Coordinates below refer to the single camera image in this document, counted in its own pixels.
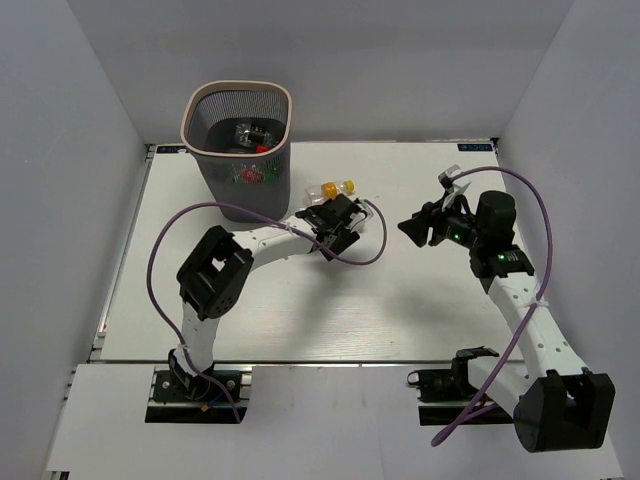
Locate clear bottle black label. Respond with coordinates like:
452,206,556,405
234,120,276,151

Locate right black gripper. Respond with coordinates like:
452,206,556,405
398,192,486,250

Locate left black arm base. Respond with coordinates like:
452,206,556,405
145,368,251,425

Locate clear bottle red label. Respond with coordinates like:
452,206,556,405
233,146,269,184

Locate clear bottle blue label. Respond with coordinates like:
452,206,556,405
354,199,375,233

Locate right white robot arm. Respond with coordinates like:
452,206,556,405
398,191,615,452

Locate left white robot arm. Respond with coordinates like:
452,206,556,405
169,194,372,399

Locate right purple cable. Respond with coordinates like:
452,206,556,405
430,166,554,448

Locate grey mesh waste bin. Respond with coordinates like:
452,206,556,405
180,80,293,223

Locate green bottle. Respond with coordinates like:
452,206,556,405
263,161,281,183

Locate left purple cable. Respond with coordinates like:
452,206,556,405
144,200,390,424

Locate purple cable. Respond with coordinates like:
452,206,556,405
144,200,390,424
430,166,554,448

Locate clear bottle orange cap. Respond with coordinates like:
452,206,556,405
304,180,355,206

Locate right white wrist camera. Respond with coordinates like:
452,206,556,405
438,164,471,211

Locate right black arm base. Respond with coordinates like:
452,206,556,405
406,369,513,426

